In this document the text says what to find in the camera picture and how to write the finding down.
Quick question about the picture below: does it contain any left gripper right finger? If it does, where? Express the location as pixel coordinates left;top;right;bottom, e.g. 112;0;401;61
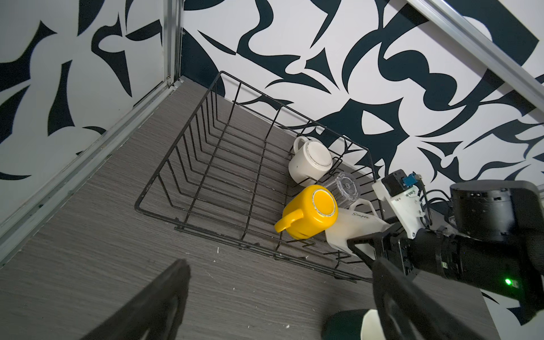
371;258;482;339

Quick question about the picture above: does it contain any cream white mug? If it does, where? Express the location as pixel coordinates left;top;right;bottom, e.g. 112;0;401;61
325;198;390;255

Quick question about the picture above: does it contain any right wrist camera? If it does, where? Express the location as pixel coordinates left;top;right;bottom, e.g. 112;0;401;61
372;170;425;239

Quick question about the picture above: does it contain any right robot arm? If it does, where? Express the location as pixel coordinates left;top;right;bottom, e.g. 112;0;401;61
347;180;543;324

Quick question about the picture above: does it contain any clear glass cup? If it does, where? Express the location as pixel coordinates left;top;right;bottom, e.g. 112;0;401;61
323;171;360;208

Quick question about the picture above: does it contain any yellow mug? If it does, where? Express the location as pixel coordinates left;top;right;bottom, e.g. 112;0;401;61
274;185;339;239

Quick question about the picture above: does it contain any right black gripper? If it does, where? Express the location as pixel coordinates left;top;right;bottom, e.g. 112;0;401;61
347;222;415;279

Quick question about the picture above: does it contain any dark green mug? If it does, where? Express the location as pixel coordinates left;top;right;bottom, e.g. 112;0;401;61
321;309;385;340

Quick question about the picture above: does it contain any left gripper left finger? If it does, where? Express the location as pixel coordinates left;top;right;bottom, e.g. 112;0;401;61
83;259;191;339

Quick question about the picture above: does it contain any black wire dish rack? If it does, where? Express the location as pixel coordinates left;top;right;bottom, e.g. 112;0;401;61
135;71;382;283

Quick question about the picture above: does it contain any white mug red inside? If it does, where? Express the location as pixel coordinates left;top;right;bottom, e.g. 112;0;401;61
288;136;333;187

